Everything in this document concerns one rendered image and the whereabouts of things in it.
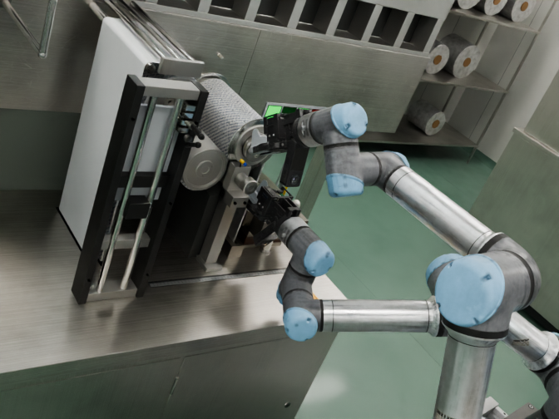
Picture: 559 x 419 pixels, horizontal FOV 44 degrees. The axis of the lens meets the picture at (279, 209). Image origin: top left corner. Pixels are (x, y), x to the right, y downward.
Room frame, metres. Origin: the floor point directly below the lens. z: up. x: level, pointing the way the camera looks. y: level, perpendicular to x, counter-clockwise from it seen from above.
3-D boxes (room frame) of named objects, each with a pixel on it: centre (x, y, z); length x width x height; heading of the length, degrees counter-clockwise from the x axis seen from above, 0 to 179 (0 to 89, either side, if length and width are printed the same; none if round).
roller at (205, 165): (1.59, 0.29, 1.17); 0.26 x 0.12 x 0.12; 45
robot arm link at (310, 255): (1.44, -0.11, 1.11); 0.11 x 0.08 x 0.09; 45
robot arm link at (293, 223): (1.49, -0.05, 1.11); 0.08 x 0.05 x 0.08; 135
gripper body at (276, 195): (1.55, 0.00, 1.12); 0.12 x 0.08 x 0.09; 45
